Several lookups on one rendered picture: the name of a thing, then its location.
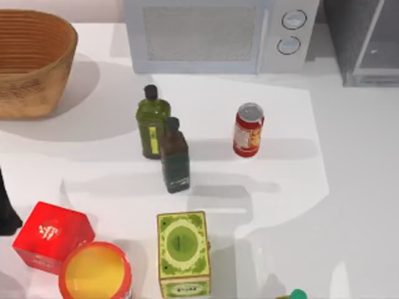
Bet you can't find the dark green bottle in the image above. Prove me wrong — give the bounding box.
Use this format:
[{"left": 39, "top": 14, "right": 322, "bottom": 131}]
[{"left": 159, "top": 116, "right": 191, "bottom": 194}]

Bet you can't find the pale microwave oven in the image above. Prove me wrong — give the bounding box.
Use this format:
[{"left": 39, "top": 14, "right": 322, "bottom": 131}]
[{"left": 122, "top": 0, "right": 321, "bottom": 75}]

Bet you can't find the grey cabinet with dark inside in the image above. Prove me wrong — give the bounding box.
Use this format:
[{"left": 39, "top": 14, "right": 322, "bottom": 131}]
[{"left": 322, "top": 0, "right": 399, "bottom": 88}]

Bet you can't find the green patterned box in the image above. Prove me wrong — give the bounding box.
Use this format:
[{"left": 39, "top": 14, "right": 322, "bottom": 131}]
[{"left": 156, "top": 211, "right": 212, "bottom": 299}]

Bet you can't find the red box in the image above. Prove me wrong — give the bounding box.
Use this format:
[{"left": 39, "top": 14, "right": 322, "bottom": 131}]
[{"left": 12, "top": 201, "right": 96, "bottom": 276}]

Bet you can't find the light green bottle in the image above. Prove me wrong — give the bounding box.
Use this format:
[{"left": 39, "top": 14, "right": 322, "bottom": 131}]
[{"left": 135, "top": 84, "right": 171, "bottom": 160}]

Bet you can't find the wooden woven basket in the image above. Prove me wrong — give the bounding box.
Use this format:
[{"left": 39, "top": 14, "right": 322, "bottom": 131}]
[{"left": 0, "top": 9, "right": 79, "bottom": 120}]

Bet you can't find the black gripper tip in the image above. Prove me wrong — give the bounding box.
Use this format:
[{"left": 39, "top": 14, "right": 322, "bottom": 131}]
[{"left": 0, "top": 169, "right": 24, "bottom": 237}]

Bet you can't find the microwave knob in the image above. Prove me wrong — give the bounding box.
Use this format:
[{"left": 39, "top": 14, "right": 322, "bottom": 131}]
[
  {"left": 281, "top": 9, "right": 308, "bottom": 31},
  {"left": 276, "top": 35, "right": 302, "bottom": 56}
]

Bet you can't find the red and white can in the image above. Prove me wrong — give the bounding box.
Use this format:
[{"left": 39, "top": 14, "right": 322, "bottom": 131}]
[{"left": 233, "top": 102, "right": 266, "bottom": 158}]

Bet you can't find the red and yellow round tub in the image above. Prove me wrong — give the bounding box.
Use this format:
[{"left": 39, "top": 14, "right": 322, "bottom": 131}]
[{"left": 59, "top": 241, "right": 133, "bottom": 299}]

